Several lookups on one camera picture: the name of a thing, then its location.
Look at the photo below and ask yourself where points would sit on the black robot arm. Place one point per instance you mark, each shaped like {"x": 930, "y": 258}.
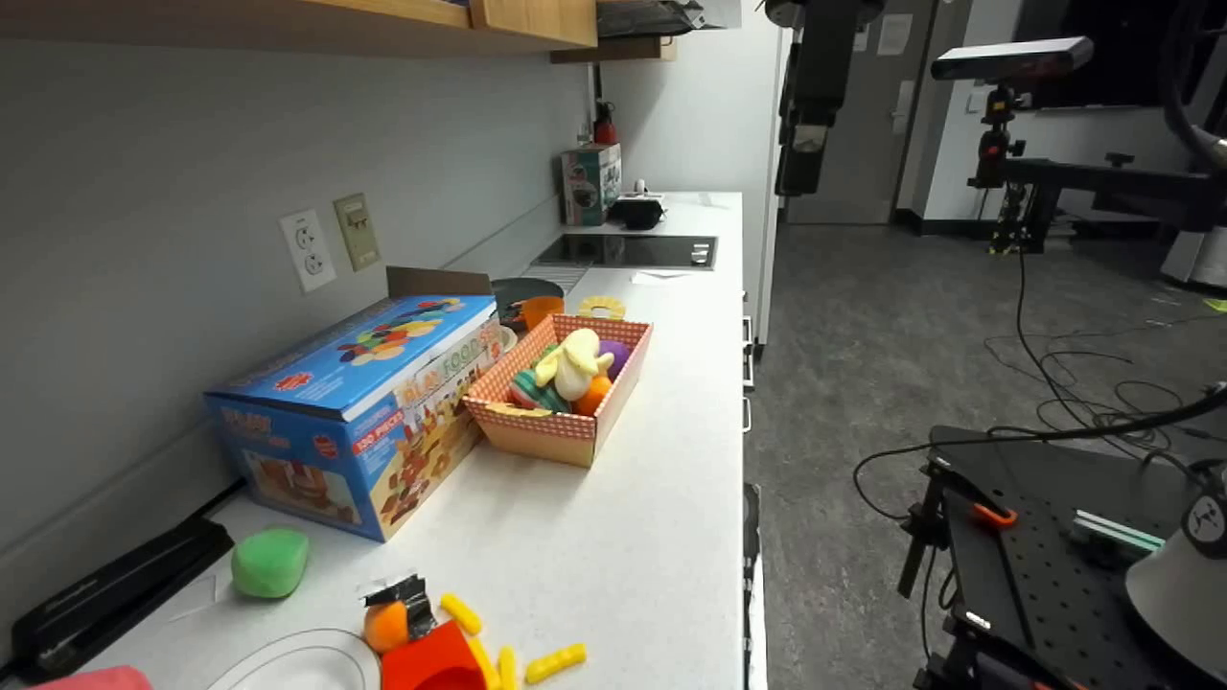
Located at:
{"x": 820, "y": 67}

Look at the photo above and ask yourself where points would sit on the wooden upper cabinet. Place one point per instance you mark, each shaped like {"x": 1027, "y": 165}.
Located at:
{"x": 318, "y": 23}

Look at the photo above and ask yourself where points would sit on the purple toy fruit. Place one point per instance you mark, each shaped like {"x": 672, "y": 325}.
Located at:
{"x": 617, "y": 355}

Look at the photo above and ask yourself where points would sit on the orange toy fruit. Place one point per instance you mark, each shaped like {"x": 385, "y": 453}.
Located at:
{"x": 594, "y": 396}

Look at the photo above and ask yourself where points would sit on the yellow toy banana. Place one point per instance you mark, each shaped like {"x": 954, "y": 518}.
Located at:
{"x": 572, "y": 367}

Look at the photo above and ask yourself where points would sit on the green toy vegetable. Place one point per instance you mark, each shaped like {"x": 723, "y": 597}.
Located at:
{"x": 540, "y": 391}

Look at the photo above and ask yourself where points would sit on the orange plastic cup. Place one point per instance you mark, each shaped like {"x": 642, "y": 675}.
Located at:
{"x": 540, "y": 309}

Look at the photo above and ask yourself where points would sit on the red checkered cardboard tray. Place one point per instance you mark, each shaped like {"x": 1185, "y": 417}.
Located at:
{"x": 517, "y": 424}

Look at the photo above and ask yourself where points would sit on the black induction cooktop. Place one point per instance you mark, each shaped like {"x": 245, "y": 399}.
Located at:
{"x": 636, "y": 249}

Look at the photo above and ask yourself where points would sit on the dark grey round tray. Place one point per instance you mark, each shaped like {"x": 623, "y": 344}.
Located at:
{"x": 512, "y": 289}

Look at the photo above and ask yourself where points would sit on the black small bowl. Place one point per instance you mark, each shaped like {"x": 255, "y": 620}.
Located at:
{"x": 640, "y": 212}

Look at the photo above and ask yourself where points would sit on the green white carton box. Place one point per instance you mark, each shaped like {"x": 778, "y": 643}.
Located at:
{"x": 590, "y": 180}

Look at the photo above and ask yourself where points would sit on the blue toy food box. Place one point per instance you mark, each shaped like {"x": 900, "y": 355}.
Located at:
{"x": 366, "y": 421}

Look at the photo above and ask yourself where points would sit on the yellow toy fry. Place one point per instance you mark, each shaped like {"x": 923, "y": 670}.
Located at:
{"x": 559, "y": 665}

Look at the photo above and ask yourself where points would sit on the orange toy ball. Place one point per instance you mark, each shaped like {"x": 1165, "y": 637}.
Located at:
{"x": 385, "y": 628}

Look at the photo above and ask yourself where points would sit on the red toy fries box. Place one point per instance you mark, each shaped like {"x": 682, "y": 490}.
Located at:
{"x": 438, "y": 661}

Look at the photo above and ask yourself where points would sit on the clear round plate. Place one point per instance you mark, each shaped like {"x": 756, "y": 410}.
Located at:
{"x": 304, "y": 661}

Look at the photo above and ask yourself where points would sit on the black perforated robot table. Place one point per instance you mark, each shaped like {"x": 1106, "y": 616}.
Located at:
{"x": 1073, "y": 568}

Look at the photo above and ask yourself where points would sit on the pink folded cloth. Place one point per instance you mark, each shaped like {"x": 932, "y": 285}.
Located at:
{"x": 103, "y": 681}

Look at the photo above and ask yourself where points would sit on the black stapler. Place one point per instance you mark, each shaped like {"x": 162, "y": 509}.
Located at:
{"x": 79, "y": 622}

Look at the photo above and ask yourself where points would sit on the beige wall switch plate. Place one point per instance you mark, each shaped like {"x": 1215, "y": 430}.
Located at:
{"x": 357, "y": 230}

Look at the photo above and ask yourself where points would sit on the white wall outlet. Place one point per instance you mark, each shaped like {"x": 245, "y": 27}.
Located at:
{"x": 309, "y": 249}

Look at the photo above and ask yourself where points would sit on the black camera on stand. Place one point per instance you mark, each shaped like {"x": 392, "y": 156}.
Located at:
{"x": 1035, "y": 58}

